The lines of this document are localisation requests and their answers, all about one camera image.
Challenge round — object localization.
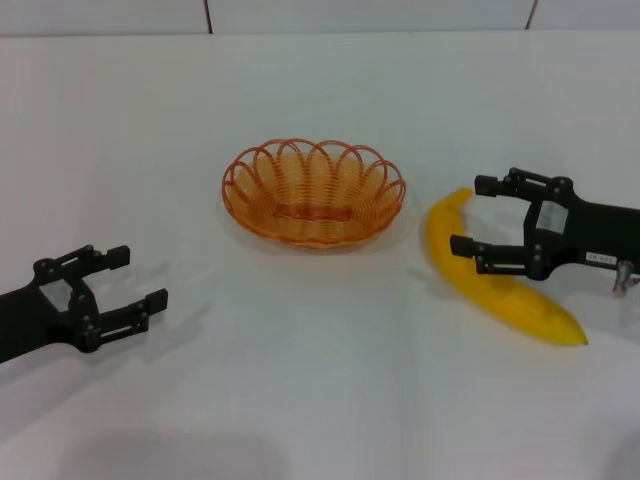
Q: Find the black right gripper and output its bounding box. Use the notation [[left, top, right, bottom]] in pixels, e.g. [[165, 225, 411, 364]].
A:
[[449, 166, 640, 282]]

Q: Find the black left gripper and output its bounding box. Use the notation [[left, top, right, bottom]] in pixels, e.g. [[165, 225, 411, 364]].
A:
[[0, 244, 170, 365]]

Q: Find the yellow banana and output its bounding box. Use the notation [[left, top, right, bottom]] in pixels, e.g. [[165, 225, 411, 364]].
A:
[[424, 186, 590, 348]]

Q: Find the orange woven plastic basket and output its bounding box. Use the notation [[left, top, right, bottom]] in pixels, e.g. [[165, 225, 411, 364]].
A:
[[220, 137, 408, 250]]

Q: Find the metal connector plug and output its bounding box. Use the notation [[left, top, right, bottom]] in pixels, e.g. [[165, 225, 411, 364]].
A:
[[613, 259, 640, 298]]

